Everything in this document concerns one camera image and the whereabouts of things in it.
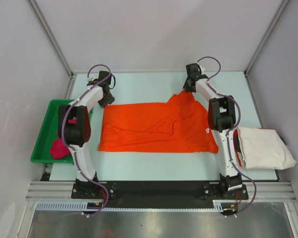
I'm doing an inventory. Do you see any orange t shirt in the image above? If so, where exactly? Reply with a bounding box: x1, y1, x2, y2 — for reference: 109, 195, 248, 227
98, 91, 219, 154

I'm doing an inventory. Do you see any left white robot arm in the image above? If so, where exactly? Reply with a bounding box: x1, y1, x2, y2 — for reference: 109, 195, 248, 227
58, 71, 115, 198

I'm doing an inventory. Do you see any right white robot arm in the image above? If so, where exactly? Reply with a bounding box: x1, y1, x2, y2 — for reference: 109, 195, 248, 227
183, 63, 242, 199

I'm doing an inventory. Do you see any orange folded shirt in stack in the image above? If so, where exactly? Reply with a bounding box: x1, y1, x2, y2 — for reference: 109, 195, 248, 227
233, 130, 242, 167

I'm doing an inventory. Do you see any magenta t shirt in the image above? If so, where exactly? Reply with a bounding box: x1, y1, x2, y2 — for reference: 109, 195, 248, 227
49, 119, 76, 160

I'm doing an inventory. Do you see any green plastic bin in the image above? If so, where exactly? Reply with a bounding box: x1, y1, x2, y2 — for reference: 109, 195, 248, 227
30, 99, 95, 164

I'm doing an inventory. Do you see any white folded t shirt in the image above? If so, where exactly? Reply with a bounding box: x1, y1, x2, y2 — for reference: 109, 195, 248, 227
237, 126, 297, 170

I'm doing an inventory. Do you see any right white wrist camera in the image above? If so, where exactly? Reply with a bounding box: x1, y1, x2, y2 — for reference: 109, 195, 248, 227
198, 64, 205, 74

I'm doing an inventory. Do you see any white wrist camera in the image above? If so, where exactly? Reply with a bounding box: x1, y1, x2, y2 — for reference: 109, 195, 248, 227
87, 77, 98, 86
198, 64, 205, 74

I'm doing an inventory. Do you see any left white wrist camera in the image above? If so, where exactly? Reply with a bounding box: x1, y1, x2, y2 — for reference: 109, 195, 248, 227
87, 77, 98, 86

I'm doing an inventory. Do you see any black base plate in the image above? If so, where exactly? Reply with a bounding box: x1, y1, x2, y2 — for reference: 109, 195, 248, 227
71, 180, 249, 209

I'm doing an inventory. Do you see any aluminium rail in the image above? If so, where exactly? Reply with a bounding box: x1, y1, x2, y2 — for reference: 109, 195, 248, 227
25, 181, 297, 202

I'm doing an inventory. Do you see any white cable duct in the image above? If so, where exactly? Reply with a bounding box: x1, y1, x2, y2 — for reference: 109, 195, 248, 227
36, 201, 227, 212

